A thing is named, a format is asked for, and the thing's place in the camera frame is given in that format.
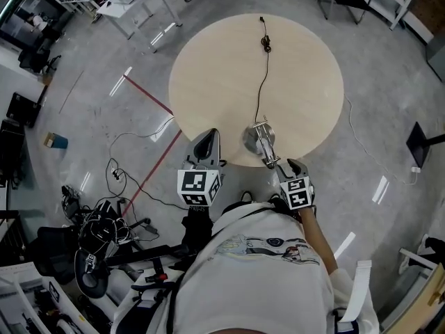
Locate silver desk lamp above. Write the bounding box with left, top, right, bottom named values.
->
left=241, top=115, right=282, bottom=169

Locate person's right forearm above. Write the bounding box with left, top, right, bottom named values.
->
left=298, top=207, right=340, bottom=274

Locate white metal shelving unit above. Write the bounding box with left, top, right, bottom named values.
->
left=361, top=0, right=435, bottom=45

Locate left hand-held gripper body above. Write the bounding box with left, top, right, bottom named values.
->
left=177, top=158, right=225, bottom=208

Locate person's white printed shirt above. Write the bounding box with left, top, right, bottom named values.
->
left=111, top=202, right=380, bottom=334

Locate black floor cable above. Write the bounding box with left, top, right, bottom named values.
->
left=106, top=157, right=188, bottom=210

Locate black lamp power cable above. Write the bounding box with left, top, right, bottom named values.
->
left=254, top=15, right=273, bottom=125

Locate black cable harness bundle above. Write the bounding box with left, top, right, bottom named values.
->
left=61, top=185, right=161, bottom=253

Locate grey refrigerator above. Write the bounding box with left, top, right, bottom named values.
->
left=426, top=36, right=445, bottom=83

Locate black flat panel device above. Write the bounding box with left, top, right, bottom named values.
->
left=106, top=244, right=197, bottom=267

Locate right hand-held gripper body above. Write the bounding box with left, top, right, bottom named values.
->
left=279, top=176, right=316, bottom=210

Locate red floor tape line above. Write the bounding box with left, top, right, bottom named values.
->
left=121, top=74, right=182, bottom=218

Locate light wooden cabinet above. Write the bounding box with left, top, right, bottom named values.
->
left=380, top=264, right=445, bottom=334

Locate grey metal bar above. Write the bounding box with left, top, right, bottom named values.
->
left=399, top=248, right=437, bottom=269

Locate black equipment rack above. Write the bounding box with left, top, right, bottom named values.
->
left=0, top=118, right=27, bottom=189

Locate thin grey floor cable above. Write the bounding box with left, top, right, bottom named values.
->
left=110, top=116, right=175, bottom=170

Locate blue box with cardboard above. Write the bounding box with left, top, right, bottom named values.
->
left=42, top=132, right=69, bottom=150

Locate black framed glass door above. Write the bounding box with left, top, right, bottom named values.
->
left=0, top=0, right=69, bottom=45

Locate black flat case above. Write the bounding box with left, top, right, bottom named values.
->
left=6, top=91, right=42, bottom=129

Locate white webbing strap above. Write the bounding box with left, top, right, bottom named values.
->
left=339, top=260, right=373, bottom=324

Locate white floor cable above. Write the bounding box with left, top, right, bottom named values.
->
left=343, top=94, right=417, bottom=186

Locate black swivel office chair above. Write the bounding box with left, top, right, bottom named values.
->
left=17, top=36, right=63, bottom=75

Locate wooden side table black stand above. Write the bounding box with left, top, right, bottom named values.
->
left=405, top=121, right=445, bottom=169

